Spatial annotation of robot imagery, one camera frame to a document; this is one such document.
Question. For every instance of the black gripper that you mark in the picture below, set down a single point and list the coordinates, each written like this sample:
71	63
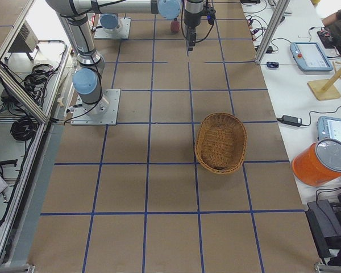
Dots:
191	19

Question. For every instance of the red apple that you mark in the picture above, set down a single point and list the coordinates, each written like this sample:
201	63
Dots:
175	26

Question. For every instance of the wicker basket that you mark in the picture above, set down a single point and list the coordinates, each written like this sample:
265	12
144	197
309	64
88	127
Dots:
221	143

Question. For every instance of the small blue device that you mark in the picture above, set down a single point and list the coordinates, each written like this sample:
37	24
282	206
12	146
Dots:
272	64

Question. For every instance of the blue teach pendant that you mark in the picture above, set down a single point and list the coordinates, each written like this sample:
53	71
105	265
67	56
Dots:
310	57
329	127

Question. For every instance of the black power adapter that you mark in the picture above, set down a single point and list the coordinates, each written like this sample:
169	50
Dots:
290	120

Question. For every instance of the wooden stand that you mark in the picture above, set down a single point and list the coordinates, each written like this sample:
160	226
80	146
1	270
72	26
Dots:
325	89

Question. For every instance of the orange bucket with lid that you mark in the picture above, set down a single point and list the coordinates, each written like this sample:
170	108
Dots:
319	163

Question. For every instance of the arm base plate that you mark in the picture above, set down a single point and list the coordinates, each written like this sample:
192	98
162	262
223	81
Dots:
105	112
112	27

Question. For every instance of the aluminium frame post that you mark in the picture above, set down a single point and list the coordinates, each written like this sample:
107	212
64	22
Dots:
271	29

